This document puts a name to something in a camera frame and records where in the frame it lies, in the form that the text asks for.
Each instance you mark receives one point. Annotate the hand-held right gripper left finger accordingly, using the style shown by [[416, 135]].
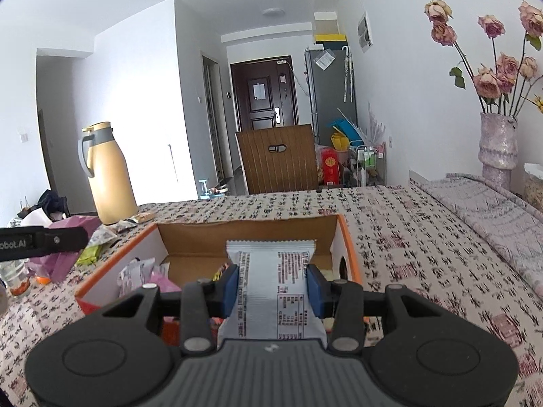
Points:
[[231, 290]]

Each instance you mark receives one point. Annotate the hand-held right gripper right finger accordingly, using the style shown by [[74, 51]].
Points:
[[314, 292]]

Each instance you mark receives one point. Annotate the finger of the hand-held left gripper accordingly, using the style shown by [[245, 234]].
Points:
[[59, 239]]

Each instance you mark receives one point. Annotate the white snack packet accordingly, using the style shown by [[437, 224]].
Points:
[[271, 288], [131, 277]]

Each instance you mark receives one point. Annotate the red cardboard box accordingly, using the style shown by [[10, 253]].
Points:
[[191, 237]]

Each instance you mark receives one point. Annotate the purple plastic bag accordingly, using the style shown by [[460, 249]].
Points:
[[63, 248]]

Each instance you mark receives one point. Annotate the small green packets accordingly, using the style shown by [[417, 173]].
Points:
[[89, 254]]

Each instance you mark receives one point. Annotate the clear glass cup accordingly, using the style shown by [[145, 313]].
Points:
[[15, 280]]

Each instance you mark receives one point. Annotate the black bag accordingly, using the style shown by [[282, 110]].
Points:
[[53, 203]]

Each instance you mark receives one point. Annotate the pink snack packet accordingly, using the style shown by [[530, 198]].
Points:
[[164, 282]]

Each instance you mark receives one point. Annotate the yellow thermos jug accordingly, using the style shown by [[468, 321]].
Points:
[[112, 178]]

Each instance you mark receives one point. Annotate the red gift box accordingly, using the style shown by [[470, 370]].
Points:
[[331, 165]]

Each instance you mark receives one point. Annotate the wooden chair back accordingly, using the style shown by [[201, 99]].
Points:
[[275, 169]]

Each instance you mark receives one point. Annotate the metal rack with bottles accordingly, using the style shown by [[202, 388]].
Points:
[[367, 165]]

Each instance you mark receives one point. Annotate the blue plastic item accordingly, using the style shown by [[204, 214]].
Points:
[[345, 127]]

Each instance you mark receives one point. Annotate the white dried grass bunch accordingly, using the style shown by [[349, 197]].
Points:
[[375, 129]]

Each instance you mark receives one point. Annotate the dark brown door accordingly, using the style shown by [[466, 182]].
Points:
[[246, 110]]

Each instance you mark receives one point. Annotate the grey patterned cloth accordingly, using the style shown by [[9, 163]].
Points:
[[488, 220]]

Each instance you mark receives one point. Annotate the grey refrigerator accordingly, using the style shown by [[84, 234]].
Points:
[[331, 93]]

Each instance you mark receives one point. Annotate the white folded umbrella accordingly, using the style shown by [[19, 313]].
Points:
[[348, 74]]

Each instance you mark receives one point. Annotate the pale pink vase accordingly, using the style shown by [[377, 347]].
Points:
[[498, 148]]

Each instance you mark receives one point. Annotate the clear jar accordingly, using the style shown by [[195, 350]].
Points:
[[533, 186]]

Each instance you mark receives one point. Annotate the yellow box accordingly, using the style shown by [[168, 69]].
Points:
[[330, 36]]

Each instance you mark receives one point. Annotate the dried pink roses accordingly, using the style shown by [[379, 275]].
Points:
[[492, 76]]

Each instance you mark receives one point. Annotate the round ceiling lamp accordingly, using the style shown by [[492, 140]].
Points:
[[271, 11]]

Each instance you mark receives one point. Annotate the white wall panel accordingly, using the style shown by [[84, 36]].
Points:
[[365, 32]]

